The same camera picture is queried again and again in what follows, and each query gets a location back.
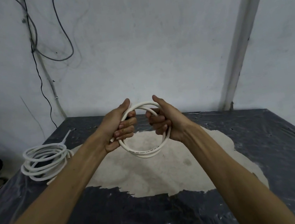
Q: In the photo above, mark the person's right hand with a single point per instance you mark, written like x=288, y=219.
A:
x=174, y=123

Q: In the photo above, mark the person's left hand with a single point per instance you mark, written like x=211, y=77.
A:
x=112, y=128

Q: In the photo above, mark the person's left middle finger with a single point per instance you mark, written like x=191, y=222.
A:
x=128, y=122

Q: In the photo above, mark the person's right thumb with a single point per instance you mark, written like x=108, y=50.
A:
x=160, y=102

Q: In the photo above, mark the person's right middle finger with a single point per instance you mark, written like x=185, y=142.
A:
x=157, y=120

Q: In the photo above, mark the person's left little finger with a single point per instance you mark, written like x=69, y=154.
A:
x=113, y=147

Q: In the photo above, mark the person's right little finger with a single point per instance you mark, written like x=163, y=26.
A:
x=162, y=132

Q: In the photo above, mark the person's left thumb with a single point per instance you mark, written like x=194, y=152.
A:
x=124, y=105

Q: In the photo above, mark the person's left forearm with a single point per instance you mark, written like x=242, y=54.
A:
x=53, y=195

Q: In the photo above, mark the person's right forearm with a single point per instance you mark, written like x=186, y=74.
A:
x=231, y=175

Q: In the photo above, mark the black plastic table cover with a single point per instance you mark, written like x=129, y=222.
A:
x=273, y=144

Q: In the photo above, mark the thin white wall conduit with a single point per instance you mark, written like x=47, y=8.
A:
x=51, y=84

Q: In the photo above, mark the wide white wall trunking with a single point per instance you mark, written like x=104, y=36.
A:
x=242, y=33

